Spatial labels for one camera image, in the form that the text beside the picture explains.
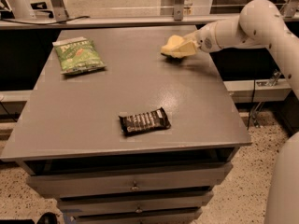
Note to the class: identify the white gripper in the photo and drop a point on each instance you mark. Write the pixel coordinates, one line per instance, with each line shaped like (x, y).
(204, 42)

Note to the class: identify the yellow sponge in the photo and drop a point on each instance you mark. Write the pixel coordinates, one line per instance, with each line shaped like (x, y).
(172, 47)

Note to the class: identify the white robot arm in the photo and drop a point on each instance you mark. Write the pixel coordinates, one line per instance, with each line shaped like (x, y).
(259, 24)

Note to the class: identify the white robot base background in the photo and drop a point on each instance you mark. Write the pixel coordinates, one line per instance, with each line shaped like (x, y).
(17, 9)

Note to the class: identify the black rxbar chocolate bar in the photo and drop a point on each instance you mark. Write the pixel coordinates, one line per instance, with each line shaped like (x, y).
(145, 122)

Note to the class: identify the green chip bag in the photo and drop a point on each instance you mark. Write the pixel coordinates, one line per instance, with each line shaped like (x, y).
(77, 55)

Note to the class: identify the top grey drawer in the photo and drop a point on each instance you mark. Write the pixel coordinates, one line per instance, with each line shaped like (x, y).
(132, 180)

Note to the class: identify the grey drawer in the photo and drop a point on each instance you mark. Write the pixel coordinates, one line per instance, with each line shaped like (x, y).
(136, 203)
(132, 180)
(150, 217)

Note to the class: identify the grey drawer cabinet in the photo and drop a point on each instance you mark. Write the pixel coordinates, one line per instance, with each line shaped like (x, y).
(144, 141)

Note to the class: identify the middle grey drawer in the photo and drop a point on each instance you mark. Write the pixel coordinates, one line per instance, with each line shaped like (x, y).
(136, 203)

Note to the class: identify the bottom grey drawer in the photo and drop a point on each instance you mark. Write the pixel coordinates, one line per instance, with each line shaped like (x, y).
(150, 217)

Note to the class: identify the black round object bottom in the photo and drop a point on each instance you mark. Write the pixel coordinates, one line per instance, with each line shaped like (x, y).
(48, 218)

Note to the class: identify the grey metal rail frame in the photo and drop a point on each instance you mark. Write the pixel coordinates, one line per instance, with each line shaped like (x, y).
(173, 14)

